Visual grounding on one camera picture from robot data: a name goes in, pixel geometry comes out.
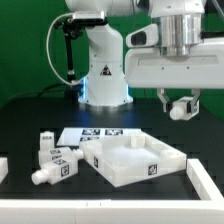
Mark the camera on black stand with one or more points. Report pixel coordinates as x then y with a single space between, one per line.
73 26

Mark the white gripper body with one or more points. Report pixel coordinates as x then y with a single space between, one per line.
202 69

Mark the white block left edge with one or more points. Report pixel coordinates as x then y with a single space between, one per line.
3 168

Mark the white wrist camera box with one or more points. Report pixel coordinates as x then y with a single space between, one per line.
147 36

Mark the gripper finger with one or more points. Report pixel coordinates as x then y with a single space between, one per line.
193 104
164 98

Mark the marker sheet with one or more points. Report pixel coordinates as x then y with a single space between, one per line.
73 136

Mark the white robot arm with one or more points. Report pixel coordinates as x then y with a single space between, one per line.
170 53

